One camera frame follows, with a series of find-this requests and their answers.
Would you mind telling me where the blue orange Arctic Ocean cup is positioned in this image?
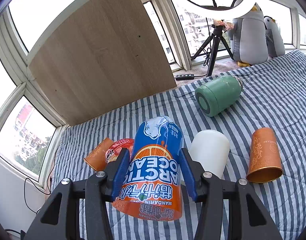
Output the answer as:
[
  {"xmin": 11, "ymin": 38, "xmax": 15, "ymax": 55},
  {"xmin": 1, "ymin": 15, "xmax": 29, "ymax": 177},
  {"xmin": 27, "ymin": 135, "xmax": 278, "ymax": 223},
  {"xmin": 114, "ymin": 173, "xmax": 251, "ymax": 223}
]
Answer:
[{"xmin": 113, "ymin": 115, "xmax": 183, "ymax": 221}]

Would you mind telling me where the copper orange metal cup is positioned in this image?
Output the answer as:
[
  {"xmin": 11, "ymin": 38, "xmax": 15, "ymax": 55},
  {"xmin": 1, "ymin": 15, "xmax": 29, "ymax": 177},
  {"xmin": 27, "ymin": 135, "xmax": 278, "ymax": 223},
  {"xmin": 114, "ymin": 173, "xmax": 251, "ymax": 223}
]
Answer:
[{"xmin": 246, "ymin": 127, "xmax": 283, "ymax": 183}]

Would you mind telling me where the cream white plastic cup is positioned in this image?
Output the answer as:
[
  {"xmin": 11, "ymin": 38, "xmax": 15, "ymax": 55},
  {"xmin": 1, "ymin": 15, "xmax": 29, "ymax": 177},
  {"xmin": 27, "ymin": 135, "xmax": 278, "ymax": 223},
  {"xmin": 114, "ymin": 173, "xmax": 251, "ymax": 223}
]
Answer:
[{"xmin": 189, "ymin": 129, "xmax": 230, "ymax": 179}]

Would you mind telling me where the clear bottle with orange label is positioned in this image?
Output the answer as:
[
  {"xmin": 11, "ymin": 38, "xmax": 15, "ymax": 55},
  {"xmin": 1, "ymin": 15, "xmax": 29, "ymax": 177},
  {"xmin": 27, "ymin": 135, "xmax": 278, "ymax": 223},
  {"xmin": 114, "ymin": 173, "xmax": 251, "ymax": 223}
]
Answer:
[{"xmin": 105, "ymin": 138, "xmax": 134, "ymax": 164}]

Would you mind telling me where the green thermos bottle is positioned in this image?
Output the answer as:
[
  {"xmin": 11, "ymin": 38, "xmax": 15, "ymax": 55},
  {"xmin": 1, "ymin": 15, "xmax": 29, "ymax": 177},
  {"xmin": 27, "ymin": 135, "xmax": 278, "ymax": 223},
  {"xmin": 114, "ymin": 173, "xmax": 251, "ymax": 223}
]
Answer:
[{"xmin": 195, "ymin": 75, "xmax": 243, "ymax": 117}]

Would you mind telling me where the blue white striped quilt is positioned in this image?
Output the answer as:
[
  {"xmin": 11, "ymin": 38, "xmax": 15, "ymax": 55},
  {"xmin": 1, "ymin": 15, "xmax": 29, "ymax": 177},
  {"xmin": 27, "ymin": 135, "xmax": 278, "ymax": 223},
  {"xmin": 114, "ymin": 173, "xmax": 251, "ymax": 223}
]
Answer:
[{"xmin": 52, "ymin": 50, "xmax": 306, "ymax": 239}]

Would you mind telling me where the wooden board panel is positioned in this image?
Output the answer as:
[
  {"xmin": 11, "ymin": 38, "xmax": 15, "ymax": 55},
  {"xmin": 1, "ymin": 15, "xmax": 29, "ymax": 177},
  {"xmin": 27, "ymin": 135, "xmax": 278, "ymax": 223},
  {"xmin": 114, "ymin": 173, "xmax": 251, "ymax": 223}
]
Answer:
[{"xmin": 29, "ymin": 0, "xmax": 176, "ymax": 126}]

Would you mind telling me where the small grey penguin plush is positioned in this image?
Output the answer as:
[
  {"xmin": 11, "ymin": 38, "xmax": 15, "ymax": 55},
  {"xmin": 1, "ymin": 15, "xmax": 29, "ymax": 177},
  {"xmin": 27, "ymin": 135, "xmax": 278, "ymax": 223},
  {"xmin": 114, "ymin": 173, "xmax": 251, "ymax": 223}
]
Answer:
[{"xmin": 264, "ymin": 16, "xmax": 285, "ymax": 58}]

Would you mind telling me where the large grey penguin plush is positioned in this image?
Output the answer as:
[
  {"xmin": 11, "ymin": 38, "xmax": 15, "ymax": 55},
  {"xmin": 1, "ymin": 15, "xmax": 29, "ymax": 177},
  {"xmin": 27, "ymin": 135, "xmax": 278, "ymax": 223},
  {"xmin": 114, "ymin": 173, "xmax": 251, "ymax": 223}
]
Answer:
[{"xmin": 228, "ymin": 3, "xmax": 268, "ymax": 67}]

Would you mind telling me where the black tripod stand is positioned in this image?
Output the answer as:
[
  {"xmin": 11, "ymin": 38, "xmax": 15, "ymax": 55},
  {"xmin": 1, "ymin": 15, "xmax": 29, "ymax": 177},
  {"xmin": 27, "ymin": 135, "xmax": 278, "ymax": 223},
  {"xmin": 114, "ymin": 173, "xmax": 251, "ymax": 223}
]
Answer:
[{"xmin": 191, "ymin": 24, "xmax": 233, "ymax": 77}]

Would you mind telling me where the black cable remote switch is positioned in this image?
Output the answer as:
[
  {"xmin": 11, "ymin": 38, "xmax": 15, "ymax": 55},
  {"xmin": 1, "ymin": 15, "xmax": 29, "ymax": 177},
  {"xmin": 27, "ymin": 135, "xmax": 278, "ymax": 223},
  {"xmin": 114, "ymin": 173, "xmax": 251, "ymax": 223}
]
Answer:
[{"xmin": 175, "ymin": 74, "xmax": 195, "ymax": 81}]

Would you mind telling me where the white ring light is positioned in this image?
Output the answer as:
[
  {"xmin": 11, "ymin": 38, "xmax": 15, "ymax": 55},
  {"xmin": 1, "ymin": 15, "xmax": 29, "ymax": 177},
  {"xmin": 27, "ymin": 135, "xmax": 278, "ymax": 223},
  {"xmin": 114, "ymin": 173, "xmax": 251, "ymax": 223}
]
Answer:
[{"xmin": 172, "ymin": 0, "xmax": 256, "ymax": 20}]

